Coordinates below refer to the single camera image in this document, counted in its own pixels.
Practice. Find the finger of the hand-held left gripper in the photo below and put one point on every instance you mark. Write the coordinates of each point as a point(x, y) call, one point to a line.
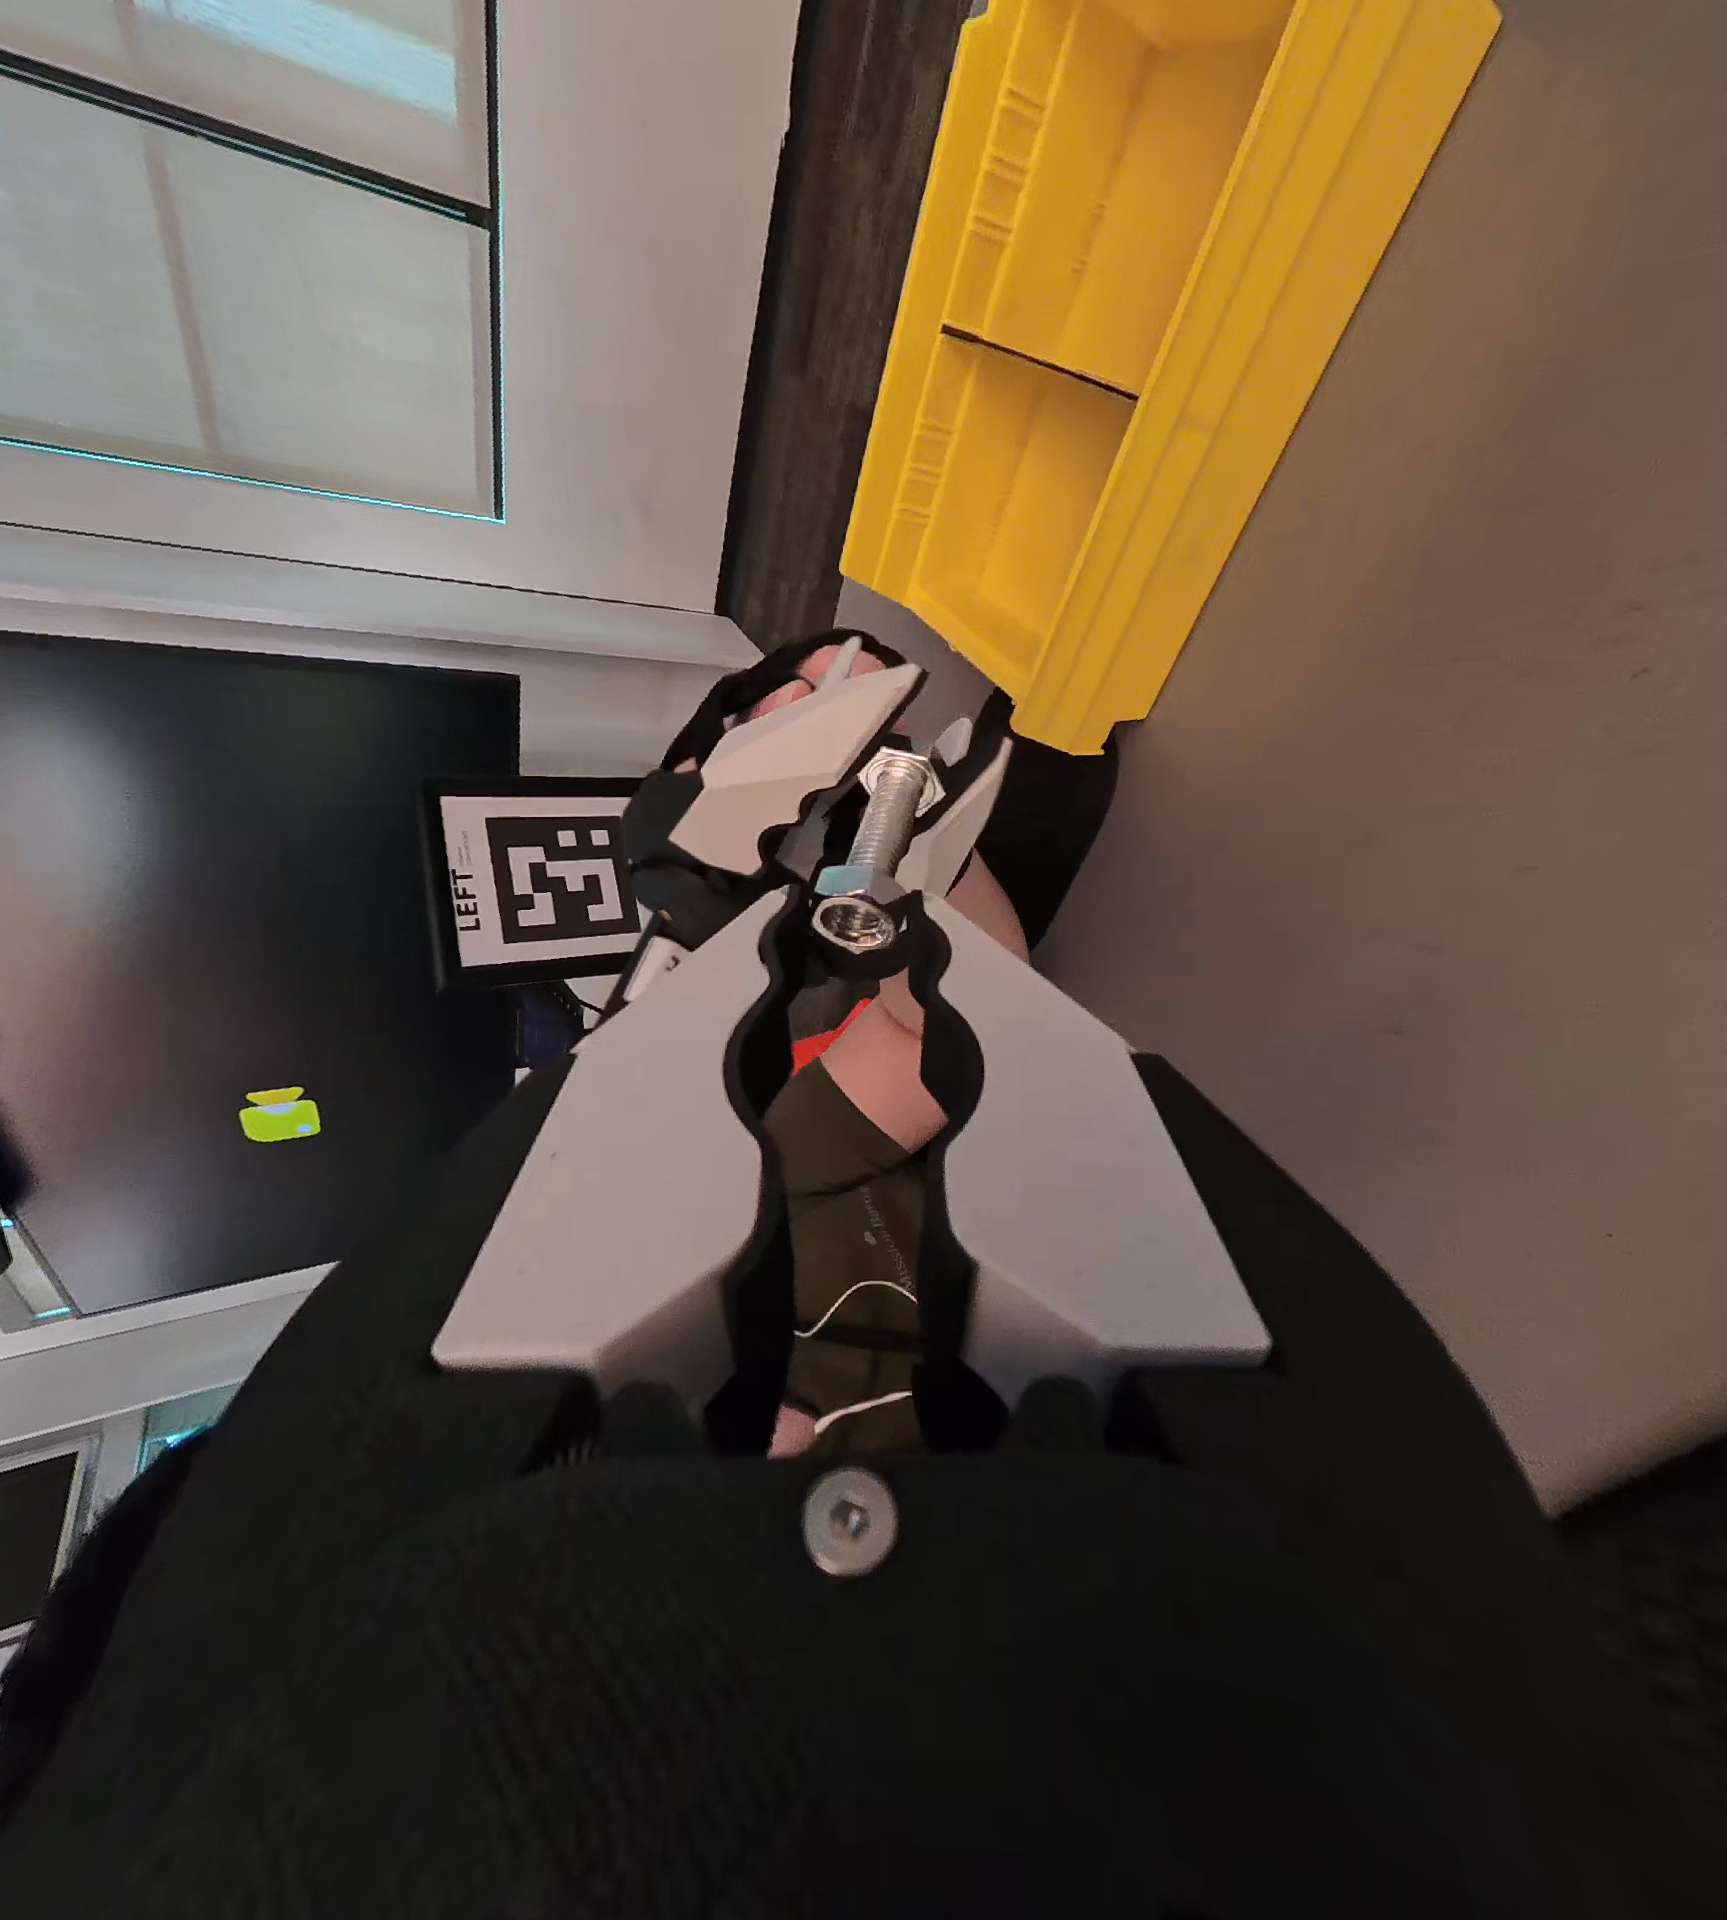
point(979, 818)
point(787, 765)

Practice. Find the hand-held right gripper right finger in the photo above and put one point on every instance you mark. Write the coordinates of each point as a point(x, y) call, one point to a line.
point(1087, 1201)

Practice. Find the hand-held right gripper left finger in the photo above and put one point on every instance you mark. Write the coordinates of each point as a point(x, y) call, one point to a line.
point(607, 1185)

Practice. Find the silver hex bolt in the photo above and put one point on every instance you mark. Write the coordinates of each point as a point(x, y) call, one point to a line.
point(877, 833)

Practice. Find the silver hex nut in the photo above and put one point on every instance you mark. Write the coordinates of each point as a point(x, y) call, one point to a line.
point(855, 918)

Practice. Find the yellow divided plastic bin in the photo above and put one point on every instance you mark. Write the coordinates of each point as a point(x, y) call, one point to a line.
point(1057, 510)

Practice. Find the person's left hand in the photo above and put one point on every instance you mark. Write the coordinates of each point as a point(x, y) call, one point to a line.
point(779, 699)

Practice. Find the black television screen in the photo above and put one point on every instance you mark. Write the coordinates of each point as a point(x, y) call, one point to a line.
point(202, 900)

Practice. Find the large paned window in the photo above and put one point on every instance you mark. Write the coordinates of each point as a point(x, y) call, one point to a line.
point(128, 270)

